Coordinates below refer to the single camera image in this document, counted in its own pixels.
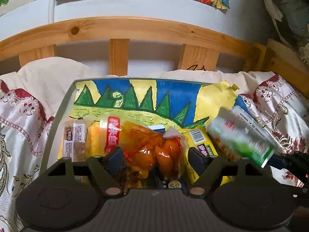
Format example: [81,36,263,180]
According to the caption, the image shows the yellow dried fish package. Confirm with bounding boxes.
[178,125,218,185]

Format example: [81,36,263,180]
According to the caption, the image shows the orange snack bag red label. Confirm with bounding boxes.
[98,115,189,182]

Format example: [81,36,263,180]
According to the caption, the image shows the white green snack package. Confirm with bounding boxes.
[206,106,278,168]

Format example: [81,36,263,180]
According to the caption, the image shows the small nut bar package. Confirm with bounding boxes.
[62,121,87,162]

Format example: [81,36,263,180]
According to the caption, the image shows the dark blue powder sachet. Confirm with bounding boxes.
[143,127,188,189]

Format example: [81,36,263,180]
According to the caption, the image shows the white floral satin bedspread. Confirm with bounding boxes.
[1,75,308,231]

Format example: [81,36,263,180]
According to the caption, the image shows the dinosaur painted tray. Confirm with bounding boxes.
[38,77,252,189]

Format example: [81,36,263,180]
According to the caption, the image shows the cream pillow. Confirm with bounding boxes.
[0,56,276,116]

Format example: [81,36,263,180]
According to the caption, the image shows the wooden bed headboard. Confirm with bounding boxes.
[1,16,308,96]

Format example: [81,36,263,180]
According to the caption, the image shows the pile of clothes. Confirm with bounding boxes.
[264,0,308,65]

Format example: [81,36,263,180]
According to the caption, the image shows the white wall pipe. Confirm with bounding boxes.
[48,0,55,24]

